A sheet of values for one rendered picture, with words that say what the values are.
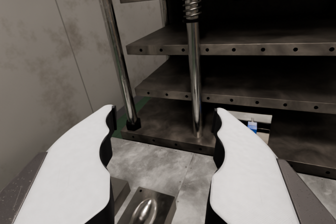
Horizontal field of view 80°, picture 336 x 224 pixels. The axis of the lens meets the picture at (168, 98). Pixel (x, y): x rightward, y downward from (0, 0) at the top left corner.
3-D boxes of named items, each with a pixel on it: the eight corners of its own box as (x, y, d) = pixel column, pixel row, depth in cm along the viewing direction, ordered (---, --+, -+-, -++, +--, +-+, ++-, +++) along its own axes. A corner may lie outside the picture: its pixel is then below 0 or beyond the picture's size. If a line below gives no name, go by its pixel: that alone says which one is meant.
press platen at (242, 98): (377, 118, 79) (381, 107, 77) (135, 95, 121) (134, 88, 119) (327, 58, 139) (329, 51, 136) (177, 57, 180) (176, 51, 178)
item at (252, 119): (267, 144, 102) (272, 115, 94) (213, 135, 112) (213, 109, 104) (266, 97, 142) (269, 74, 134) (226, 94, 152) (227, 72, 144)
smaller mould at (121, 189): (106, 231, 71) (101, 221, 68) (78, 219, 76) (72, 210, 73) (131, 190, 85) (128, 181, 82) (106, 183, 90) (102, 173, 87)
